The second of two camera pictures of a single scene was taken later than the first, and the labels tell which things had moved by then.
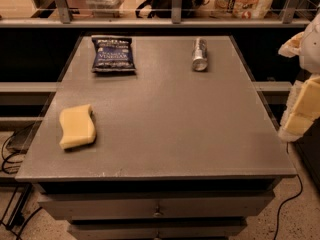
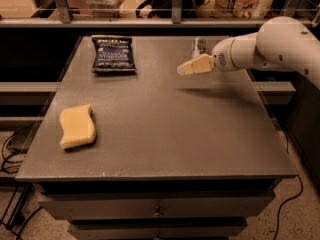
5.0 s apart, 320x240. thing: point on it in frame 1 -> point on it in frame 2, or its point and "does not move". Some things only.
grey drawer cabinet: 180,153 does not move
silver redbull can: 199,54 does not move
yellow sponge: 77,126 does not move
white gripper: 311,50 -> 222,56
